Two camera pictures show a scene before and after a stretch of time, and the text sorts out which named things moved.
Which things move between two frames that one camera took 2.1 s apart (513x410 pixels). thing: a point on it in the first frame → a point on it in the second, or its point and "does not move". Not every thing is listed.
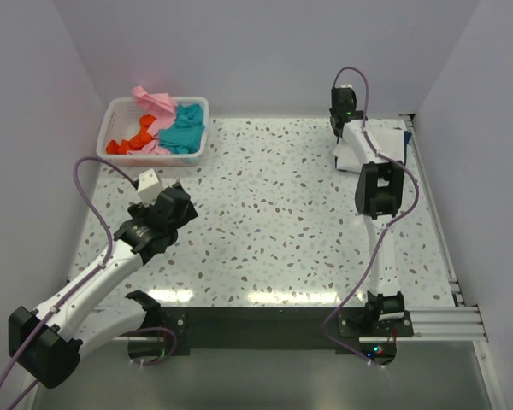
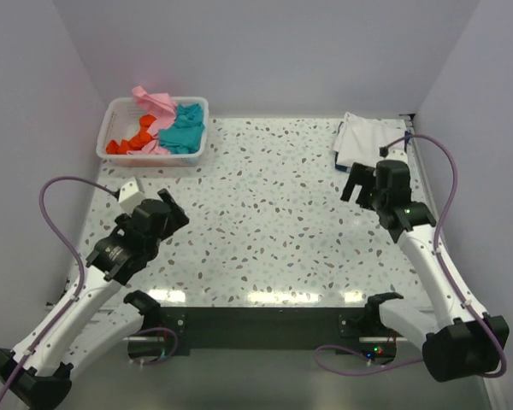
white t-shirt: (389, 137) does not move
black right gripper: (335, 133) → (358, 176)
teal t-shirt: (184, 136) does not move
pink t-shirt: (162, 107) does not move
